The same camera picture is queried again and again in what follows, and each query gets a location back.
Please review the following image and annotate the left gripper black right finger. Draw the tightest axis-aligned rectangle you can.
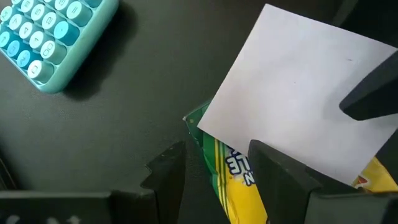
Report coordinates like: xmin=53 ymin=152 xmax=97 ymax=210
xmin=248 ymin=139 xmax=355 ymax=224

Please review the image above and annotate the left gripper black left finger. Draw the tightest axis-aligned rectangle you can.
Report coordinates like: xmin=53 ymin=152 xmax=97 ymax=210
xmin=140 ymin=141 xmax=187 ymax=224

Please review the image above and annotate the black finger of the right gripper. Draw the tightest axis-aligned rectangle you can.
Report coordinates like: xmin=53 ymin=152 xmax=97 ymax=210
xmin=338 ymin=51 xmax=398 ymax=122

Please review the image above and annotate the yellow green crayon box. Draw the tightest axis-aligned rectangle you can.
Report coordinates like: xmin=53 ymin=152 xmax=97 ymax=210
xmin=183 ymin=101 xmax=398 ymax=224

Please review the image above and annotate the white sticky note pad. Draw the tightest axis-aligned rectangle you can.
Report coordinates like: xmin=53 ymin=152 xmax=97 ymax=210
xmin=197 ymin=3 xmax=398 ymax=187

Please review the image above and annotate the black table mat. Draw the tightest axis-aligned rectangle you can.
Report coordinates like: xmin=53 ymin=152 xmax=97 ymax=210
xmin=0 ymin=0 xmax=398 ymax=224

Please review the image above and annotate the teal calculator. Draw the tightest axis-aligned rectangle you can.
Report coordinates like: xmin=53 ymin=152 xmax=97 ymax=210
xmin=0 ymin=0 xmax=120 ymax=94

